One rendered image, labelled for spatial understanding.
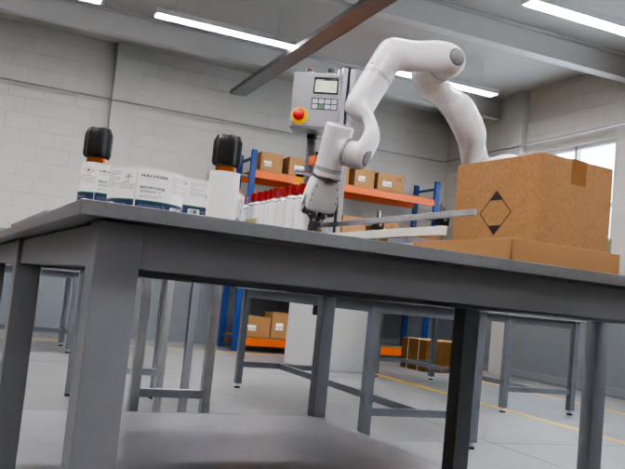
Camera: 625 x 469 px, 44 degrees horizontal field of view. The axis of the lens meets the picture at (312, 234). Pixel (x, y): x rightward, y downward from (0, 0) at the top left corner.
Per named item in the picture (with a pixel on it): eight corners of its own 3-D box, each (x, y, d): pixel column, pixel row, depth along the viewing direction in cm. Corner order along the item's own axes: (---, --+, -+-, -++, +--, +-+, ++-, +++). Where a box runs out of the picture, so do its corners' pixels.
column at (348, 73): (317, 268, 250) (338, 69, 255) (329, 270, 252) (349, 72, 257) (324, 269, 246) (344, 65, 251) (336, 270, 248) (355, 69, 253)
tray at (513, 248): (411, 261, 157) (412, 241, 157) (509, 274, 169) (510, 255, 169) (510, 261, 130) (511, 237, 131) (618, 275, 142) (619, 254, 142)
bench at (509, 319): (366, 375, 786) (373, 299, 792) (432, 379, 817) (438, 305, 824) (500, 413, 584) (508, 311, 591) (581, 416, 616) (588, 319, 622)
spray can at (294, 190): (277, 247, 242) (284, 183, 244) (290, 249, 245) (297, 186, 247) (285, 247, 238) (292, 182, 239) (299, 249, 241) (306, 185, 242)
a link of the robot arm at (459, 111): (499, 199, 238) (470, 206, 253) (525, 181, 242) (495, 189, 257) (423, 56, 232) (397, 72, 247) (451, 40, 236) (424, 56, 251)
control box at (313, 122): (293, 133, 262) (299, 79, 263) (342, 137, 259) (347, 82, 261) (287, 127, 252) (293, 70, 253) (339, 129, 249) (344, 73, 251)
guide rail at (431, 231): (252, 244, 259) (252, 237, 259) (255, 244, 260) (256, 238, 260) (442, 234, 163) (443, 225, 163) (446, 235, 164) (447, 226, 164)
